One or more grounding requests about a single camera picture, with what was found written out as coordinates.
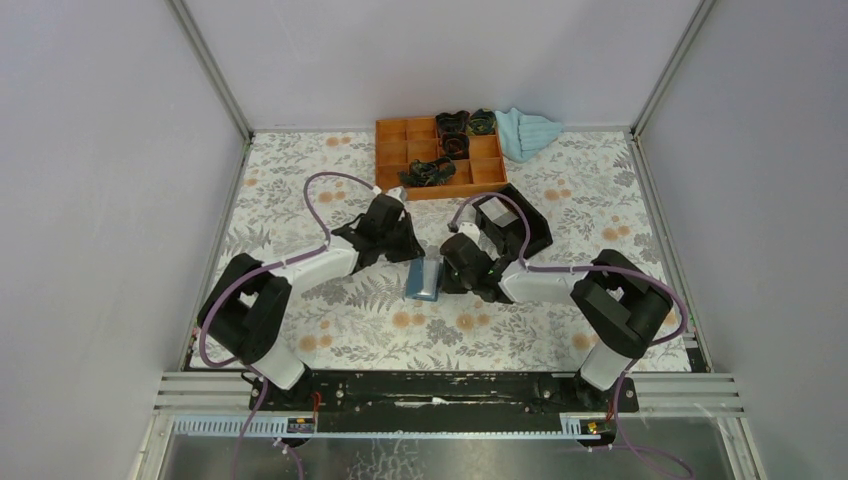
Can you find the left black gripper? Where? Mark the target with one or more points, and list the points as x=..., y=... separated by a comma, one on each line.
x=411, y=249

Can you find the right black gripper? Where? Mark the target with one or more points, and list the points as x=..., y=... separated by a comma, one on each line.
x=447, y=284

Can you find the blue leather card holder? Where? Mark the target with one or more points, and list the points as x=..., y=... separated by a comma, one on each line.
x=424, y=279

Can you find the orange compartment tray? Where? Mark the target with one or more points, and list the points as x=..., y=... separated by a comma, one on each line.
x=399, y=141

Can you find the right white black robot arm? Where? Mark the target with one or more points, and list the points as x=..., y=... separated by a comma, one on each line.
x=624, y=306

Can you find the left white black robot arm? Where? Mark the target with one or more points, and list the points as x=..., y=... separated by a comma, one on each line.
x=245, y=310

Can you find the black card box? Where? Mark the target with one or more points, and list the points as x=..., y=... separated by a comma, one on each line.
x=502, y=225

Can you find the black tangled band pile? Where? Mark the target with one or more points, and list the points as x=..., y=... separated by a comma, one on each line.
x=421, y=174

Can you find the black rolled band centre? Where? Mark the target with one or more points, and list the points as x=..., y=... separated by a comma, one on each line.
x=455, y=145

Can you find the black rolled band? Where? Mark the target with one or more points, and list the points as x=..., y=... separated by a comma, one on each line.
x=450, y=123
x=482, y=122
x=455, y=145

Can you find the black rolled band left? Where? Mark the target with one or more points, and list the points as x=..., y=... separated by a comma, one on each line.
x=450, y=123

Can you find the light blue folded cloth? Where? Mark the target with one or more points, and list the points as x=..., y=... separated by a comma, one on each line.
x=523, y=136

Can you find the black rolled band top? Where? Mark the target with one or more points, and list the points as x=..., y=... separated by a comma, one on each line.
x=482, y=122

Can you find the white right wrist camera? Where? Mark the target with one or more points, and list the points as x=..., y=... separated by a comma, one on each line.
x=471, y=230

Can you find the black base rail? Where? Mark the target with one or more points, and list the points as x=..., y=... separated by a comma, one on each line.
x=431, y=402

